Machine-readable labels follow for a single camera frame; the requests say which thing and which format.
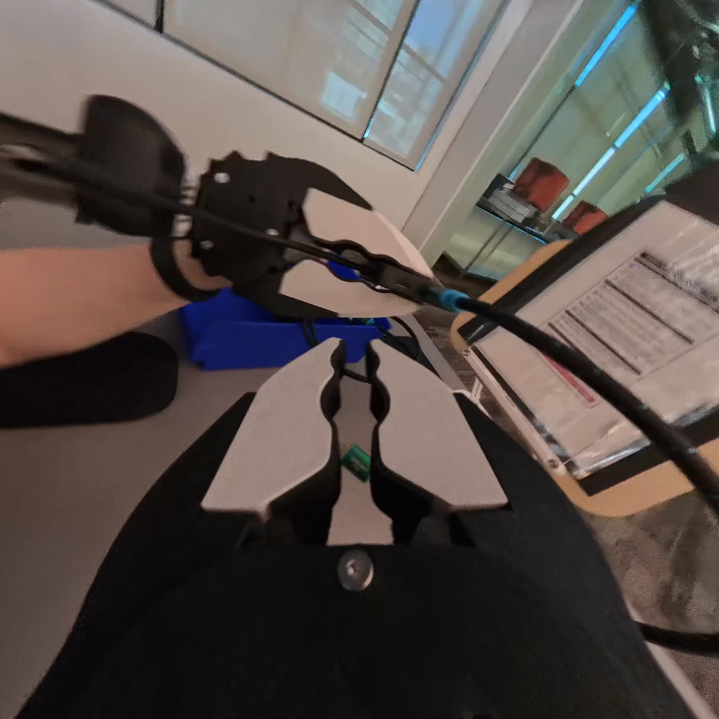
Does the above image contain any instruction sheet display stand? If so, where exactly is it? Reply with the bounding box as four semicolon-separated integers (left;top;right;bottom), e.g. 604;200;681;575
449;197;719;518

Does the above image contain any person's left forearm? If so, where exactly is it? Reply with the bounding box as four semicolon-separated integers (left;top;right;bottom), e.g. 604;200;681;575
0;244;194;368

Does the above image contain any black wristband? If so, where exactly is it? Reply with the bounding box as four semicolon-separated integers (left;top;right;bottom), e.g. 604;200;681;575
151;236;222;302

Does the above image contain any black chair armrest pad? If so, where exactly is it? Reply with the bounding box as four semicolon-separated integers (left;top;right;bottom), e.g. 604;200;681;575
0;331;179;429

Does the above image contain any blue storage bin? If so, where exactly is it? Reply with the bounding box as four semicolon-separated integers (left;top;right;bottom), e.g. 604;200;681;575
179;285;394;371

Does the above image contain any black braided HDMI cable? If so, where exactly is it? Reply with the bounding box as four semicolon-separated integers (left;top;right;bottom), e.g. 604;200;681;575
342;283;719;655

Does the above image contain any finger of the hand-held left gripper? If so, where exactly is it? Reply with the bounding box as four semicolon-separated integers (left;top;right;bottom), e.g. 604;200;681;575
302;188;437;282
279;260;429;318

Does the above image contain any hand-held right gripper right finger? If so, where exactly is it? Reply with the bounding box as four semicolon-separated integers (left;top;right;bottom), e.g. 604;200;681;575
365;340;510;544

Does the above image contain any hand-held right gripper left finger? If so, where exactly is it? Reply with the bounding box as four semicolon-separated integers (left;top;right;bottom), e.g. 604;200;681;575
200;337;345;544

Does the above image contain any black square adapter hub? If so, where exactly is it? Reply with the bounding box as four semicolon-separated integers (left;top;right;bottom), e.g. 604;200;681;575
359;255;445;307

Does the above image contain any wall window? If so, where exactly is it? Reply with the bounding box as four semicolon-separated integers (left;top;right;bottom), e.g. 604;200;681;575
101;0;509;172

